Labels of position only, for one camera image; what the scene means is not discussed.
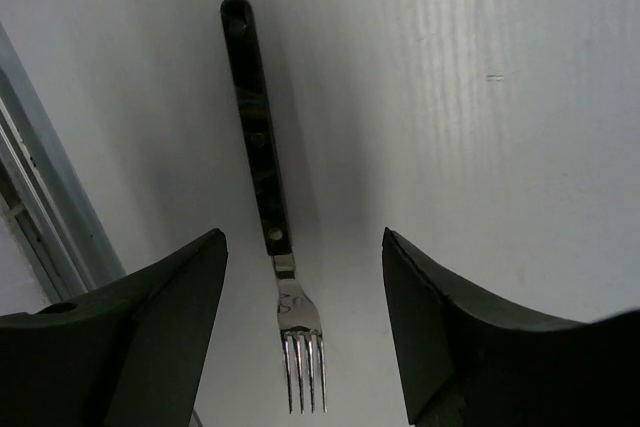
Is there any dark-handled steel fork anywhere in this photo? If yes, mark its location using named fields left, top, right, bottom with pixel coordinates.
left=220, top=0, right=327, bottom=413

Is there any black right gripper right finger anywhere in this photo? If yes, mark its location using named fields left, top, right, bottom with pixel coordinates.
left=382, top=230, right=639, bottom=426

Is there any aluminium table edge rail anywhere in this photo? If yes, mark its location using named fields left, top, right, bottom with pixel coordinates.
left=1, top=33, right=125, bottom=302

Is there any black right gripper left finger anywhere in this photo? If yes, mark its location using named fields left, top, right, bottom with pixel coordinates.
left=1, top=229, right=228, bottom=426

